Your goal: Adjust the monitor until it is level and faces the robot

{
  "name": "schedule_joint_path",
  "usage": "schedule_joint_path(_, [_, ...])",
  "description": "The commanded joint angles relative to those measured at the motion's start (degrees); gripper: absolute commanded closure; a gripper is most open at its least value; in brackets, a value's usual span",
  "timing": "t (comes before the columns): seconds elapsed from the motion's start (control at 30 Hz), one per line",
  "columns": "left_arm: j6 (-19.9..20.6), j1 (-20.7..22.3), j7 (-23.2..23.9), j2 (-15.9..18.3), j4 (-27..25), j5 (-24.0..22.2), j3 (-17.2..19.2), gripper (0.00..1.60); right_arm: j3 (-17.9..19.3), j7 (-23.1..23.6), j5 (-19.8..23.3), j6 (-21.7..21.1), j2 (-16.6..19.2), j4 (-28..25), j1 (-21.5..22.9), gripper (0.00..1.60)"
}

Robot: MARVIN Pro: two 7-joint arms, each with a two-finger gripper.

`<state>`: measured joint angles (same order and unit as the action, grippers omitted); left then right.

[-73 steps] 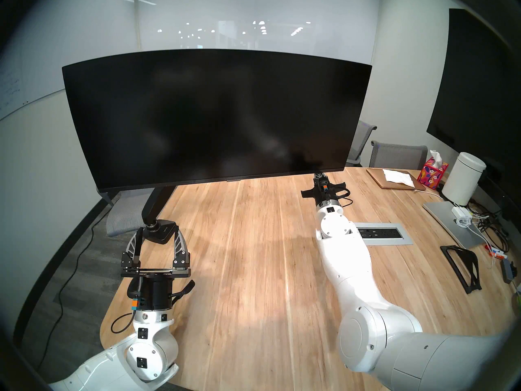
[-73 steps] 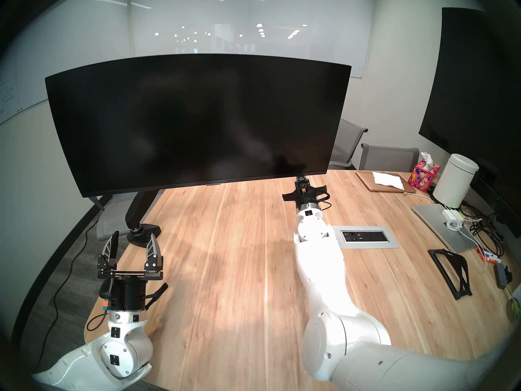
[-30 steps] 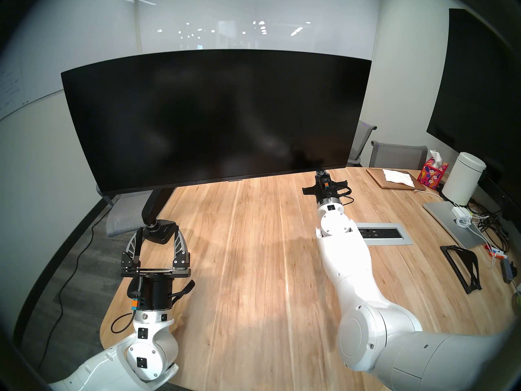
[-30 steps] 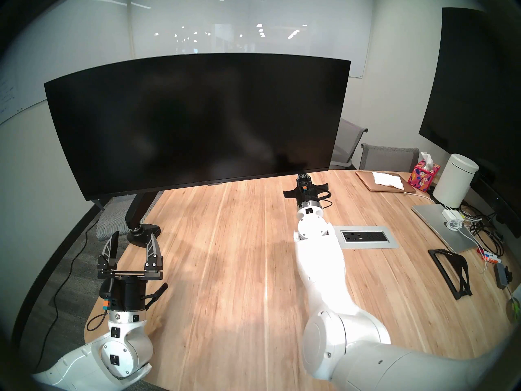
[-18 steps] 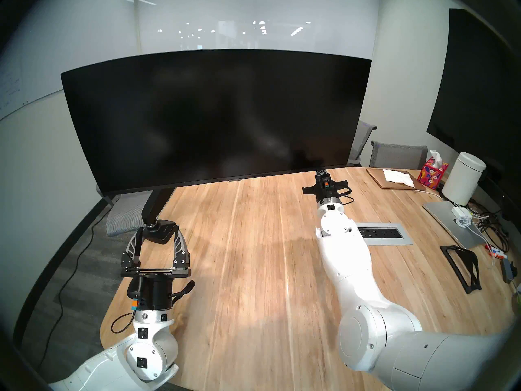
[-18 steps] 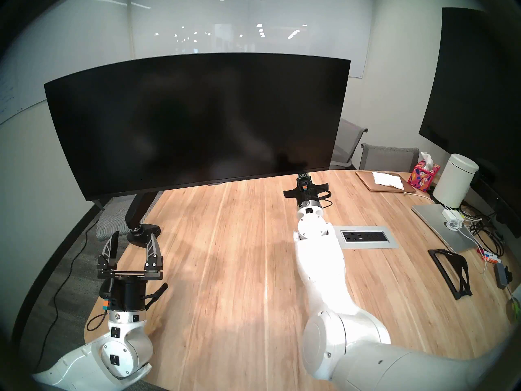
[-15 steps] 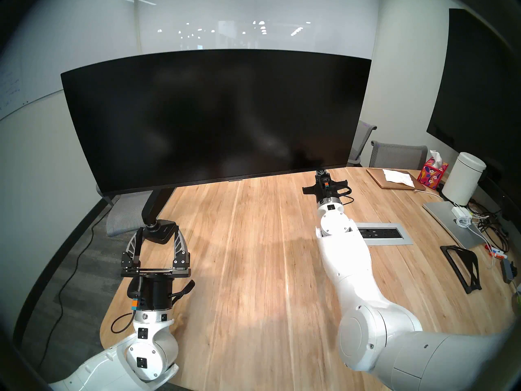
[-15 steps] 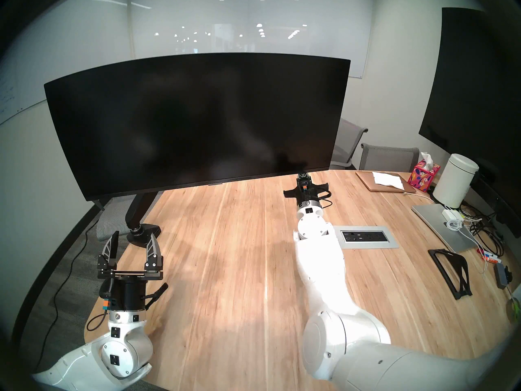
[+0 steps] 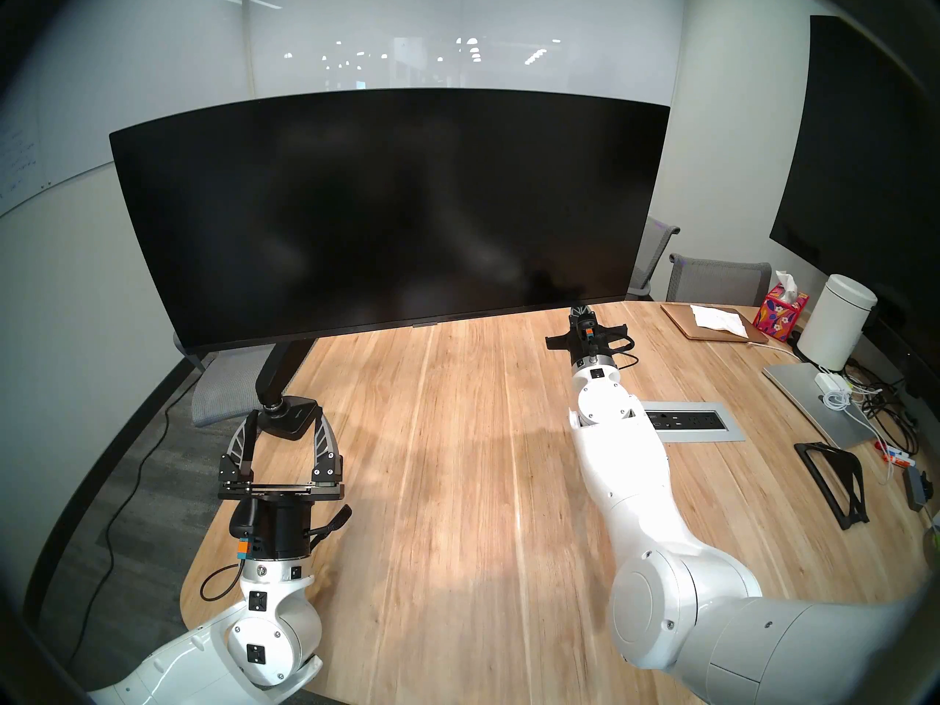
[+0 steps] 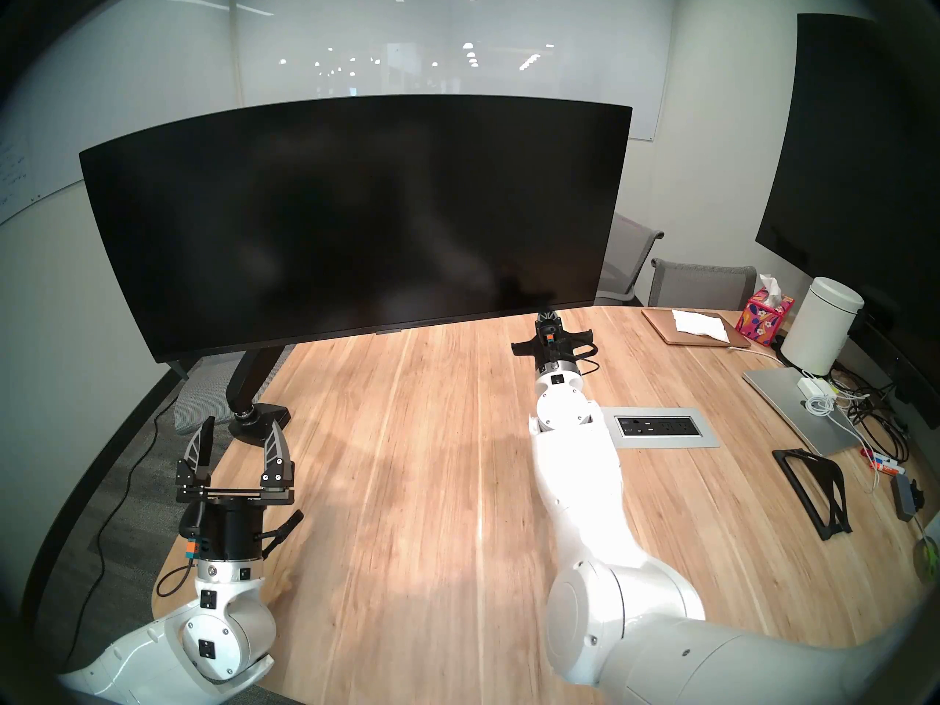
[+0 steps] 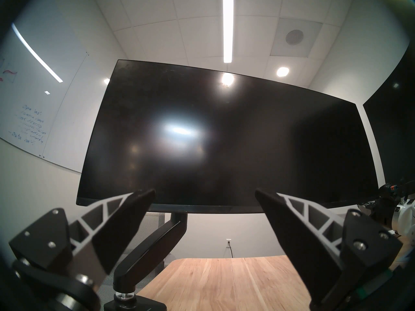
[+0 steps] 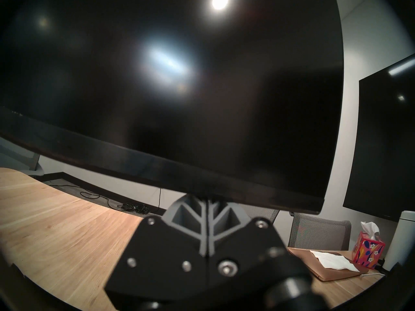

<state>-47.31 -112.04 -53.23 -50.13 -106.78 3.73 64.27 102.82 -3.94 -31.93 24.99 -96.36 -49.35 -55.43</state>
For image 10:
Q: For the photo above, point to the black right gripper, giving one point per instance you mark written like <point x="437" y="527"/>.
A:
<point x="558" y="362"/>

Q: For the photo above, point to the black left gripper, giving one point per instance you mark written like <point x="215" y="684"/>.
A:
<point x="231" y="531"/>

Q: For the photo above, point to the curved black widescreen monitor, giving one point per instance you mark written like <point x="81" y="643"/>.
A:
<point x="352" y="219"/>

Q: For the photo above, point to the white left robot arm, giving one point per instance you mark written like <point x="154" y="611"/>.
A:
<point x="220" y="637"/>

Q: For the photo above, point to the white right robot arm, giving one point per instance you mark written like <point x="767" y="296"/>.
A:
<point x="580" y="490"/>

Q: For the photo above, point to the grey mesh chair with armrests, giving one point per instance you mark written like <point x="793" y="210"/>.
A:
<point x="198" y="402"/>

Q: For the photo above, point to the grey tilted office chair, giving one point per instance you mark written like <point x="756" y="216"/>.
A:
<point x="631" y="259"/>

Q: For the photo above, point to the grey low-back office chair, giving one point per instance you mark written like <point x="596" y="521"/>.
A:
<point x="701" y="288"/>

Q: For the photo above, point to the left wrist black connector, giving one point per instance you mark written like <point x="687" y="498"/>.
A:
<point x="192" y="520"/>

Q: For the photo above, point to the brown leather pad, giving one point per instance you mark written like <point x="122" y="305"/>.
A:
<point x="664" y="329"/>

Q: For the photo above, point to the silver table power outlet box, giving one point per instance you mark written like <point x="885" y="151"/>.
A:
<point x="657" y="426"/>

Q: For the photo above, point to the white paper napkin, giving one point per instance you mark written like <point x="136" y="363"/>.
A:
<point x="701" y="323"/>

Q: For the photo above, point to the colourful floral tissue box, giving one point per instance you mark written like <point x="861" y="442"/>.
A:
<point x="764" y="320"/>

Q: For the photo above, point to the silver closed laptop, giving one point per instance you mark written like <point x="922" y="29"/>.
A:
<point x="786" y="406"/>

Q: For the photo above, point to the white cylindrical bin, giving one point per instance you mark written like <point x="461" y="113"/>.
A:
<point x="819" y="329"/>

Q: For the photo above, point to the glass whiteboard without writing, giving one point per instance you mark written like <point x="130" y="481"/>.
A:
<point x="514" y="50"/>

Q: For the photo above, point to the white power adapter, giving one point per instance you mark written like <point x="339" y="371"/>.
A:
<point x="814" y="388"/>

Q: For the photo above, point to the black folding laptop stand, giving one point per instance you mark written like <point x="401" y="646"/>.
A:
<point x="833" y="501"/>

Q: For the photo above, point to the orange and red markers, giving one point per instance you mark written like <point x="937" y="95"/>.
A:
<point x="881" y="463"/>

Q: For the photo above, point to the glass whiteboard with writing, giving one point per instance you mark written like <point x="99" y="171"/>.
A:
<point x="37" y="138"/>

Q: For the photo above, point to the grey small adapter block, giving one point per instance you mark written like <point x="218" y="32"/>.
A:
<point x="907" y="494"/>

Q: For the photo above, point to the green small object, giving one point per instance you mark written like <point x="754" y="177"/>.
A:
<point x="927" y="557"/>

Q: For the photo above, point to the large black wall television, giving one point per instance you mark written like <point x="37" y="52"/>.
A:
<point x="844" y="160"/>

